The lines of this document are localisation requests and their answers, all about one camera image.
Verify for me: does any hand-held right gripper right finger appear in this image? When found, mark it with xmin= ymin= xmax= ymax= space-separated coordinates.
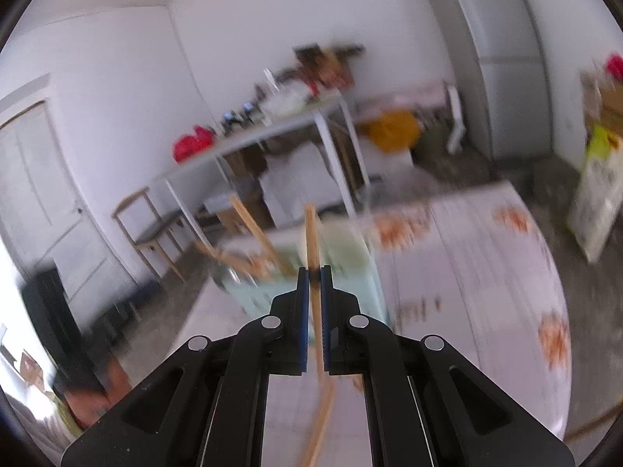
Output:
xmin=320 ymin=265 xmax=576 ymax=467

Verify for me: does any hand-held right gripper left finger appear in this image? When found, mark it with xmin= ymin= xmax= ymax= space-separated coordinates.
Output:
xmin=61 ymin=267 xmax=311 ymax=467

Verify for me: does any mint green utensil holder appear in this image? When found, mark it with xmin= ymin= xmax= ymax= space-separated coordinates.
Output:
xmin=211 ymin=221 xmax=390 ymax=334

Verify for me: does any wooden chopstick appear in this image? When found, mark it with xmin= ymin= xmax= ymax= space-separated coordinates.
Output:
xmin=298 ymin=203 xmax=339 ymax=467
xmin=228 ymin=195 xmax=297 ymax=274

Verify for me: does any person's orange green clothing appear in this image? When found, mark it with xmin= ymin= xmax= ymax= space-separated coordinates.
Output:
xmin=53 ymin=360 xmax=132 ymax=436

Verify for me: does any white door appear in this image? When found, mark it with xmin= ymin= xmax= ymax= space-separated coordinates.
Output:
xmin=0 ymin=75 xmax=137 ymax=302

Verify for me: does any wooden chair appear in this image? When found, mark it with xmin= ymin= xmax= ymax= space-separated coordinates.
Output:
xmin=112 ymin=187 xmax=195 ymax=283

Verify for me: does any white woven sack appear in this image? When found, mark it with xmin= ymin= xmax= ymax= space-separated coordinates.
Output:
xmin=258 ymin=143 xmax=351 ymax=225

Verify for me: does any floral tablecloth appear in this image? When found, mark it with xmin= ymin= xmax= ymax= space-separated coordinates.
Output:
xmin=117 ymin=180 xmax=571 ymax=467

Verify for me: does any white desk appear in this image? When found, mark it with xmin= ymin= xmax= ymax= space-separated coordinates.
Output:
xmin=151 ymin=92 xmax=371 ymax=234

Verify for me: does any red plastic bag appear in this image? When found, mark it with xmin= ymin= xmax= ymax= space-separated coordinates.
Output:
xmin=174 ymin=125 xmax=217 ymax=162

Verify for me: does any yellow bag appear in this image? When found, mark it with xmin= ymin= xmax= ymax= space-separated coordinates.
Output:
xmin=370 ymin=111 xmax=422 ymax=153

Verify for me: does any white plastic bag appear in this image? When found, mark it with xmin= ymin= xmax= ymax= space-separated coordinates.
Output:
xmin=263 ymin=83 xmax=312 ymax=115

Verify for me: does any clutter of small desk things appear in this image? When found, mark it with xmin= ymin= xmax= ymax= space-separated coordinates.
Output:
xmin=221 ymin=44 xmax=366 ymax=125

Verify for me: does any printed white sack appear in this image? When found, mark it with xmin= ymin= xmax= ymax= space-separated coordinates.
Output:
xmin=567 ymin=124 xmax=623 ymax=264

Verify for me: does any grey refrigerator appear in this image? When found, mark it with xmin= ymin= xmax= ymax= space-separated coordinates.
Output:
xmin=419 ymin=0 xmax=556 ymax=161

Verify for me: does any open cardboard box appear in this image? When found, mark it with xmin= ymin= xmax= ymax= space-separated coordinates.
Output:
xmin=579 ymin=65 xmax=623 ymax=127

